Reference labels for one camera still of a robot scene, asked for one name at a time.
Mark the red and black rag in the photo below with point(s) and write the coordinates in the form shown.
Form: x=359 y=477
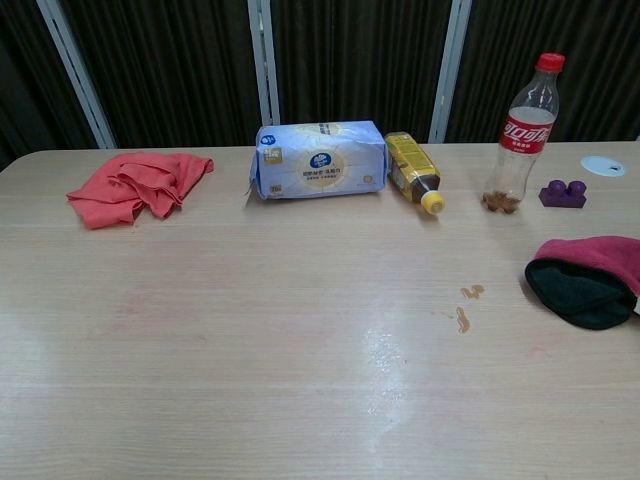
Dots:
x=585 y=285

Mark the coral red crumpled cloth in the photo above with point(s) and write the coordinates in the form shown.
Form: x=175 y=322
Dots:
x=125 y=187

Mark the pale blue tissue pack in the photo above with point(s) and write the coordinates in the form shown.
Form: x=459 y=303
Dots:
x=320 y=162

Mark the yellow tea bottle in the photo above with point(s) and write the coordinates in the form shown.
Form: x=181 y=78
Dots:
x=412 y=167

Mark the brown liquid spill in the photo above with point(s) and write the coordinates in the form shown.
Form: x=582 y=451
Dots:
x=464 y=320

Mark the clear cola bottle red cap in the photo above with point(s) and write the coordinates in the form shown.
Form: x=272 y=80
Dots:
x=522 y=140

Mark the dark pleated curtain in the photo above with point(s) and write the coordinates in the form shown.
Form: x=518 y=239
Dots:
x=170 y=65

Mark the purple toy building block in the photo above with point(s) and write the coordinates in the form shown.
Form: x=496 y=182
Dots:
x=562 y=195

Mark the grey metal frame post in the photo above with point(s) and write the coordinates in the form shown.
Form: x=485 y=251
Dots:
x=449 y=70
x=265 y=60
x=75 y=70

